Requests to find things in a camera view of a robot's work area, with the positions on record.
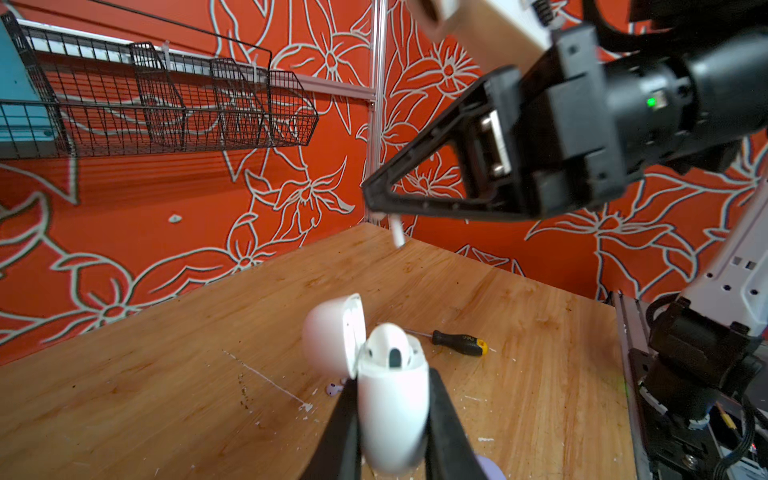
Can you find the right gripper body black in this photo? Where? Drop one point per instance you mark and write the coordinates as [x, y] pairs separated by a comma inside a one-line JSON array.
[[573, 132]]

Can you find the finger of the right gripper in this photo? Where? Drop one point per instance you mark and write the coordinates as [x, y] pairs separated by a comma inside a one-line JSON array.
[[464, 164]]

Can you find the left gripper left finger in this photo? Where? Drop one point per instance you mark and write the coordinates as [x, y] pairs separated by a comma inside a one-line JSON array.
[[338, 454]]

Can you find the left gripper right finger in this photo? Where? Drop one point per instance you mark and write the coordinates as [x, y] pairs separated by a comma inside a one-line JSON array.
[[449, 455]]

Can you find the white earbuds charging case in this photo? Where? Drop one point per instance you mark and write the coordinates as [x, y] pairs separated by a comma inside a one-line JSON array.
[[392, 404]]

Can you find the white earbud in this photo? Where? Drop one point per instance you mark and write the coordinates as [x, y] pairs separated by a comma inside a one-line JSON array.
[[397, 230], [388, 347]]

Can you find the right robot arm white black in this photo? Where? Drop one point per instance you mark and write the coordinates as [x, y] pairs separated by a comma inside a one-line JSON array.
[[691, 381]]

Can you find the purple round case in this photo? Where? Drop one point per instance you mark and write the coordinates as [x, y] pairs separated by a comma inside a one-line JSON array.
[[491, 470]]

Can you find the yellow black screwdriver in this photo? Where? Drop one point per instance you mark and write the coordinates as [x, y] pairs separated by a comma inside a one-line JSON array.
[[462, 343]]

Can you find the light blue box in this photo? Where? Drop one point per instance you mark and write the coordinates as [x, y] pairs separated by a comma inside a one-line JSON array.
[[25, 123]]

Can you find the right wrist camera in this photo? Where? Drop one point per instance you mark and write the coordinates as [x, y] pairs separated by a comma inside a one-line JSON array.
[[494, 33]]

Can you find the black wire basket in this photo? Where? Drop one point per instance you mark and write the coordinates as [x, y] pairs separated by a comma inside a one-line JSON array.
[[107, 97]]

